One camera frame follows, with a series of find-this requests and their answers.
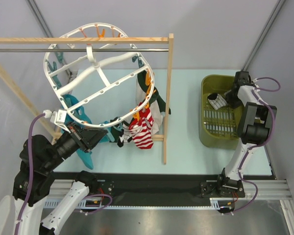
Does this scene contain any green and white garment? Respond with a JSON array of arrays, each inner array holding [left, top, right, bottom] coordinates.
[[110, 68, 172, 144]]

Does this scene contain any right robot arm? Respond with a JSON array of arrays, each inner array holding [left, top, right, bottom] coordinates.
[[216, 71, 281, 197]]

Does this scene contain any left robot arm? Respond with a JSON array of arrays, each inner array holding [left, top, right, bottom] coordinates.
[[12, 123, 107, 235]]

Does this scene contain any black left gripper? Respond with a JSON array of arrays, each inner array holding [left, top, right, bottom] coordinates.
[[44, 119, 109, 170]]

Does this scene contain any red white striped sock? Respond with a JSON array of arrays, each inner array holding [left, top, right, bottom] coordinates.
[[139, 108, 154, 136]]

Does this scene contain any teal blue garment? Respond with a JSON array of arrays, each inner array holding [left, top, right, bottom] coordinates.
[[61, 94, 123, 170]]

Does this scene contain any white plastic clip hanger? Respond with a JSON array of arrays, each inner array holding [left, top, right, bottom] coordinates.
[[44, 23, 155, 128]]

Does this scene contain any wooden clothes rack frame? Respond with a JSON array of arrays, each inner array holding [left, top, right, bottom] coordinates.
[[0, 33, 174, 165]]

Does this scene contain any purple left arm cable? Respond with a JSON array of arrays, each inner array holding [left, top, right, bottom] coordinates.
[[14, 113, 47, 235]]

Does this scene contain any olive green plastic basket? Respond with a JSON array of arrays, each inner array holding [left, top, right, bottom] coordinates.
[[199, 74, 244, 150]]

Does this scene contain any teal clothes peg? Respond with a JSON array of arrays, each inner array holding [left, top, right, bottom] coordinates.
[[55, 51, 64, 65], [111, 122, 123, 136]]

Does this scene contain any orange clothes peg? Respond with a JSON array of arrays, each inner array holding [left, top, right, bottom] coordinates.
[[145, 70, 152, 96], [95, 24, 105, 38], [133, 104, 149, 121]]

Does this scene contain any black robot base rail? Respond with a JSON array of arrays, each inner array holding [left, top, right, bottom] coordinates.
[[95, 173, 245, 207]]

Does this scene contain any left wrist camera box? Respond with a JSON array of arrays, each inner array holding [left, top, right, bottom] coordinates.
[[43, 109, 69, 132]]

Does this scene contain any white pinstriped black-toe sock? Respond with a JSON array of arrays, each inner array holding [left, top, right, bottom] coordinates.
[[117, 129, 132, 147], [207, 93, 228, 110]]

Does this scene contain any red white santa sock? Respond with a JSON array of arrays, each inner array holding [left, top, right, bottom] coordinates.
[[129, 118, 153, 150]]

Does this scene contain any metal hanging rod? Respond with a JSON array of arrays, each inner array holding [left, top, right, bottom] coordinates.
[[0, 48, 169, 52]]

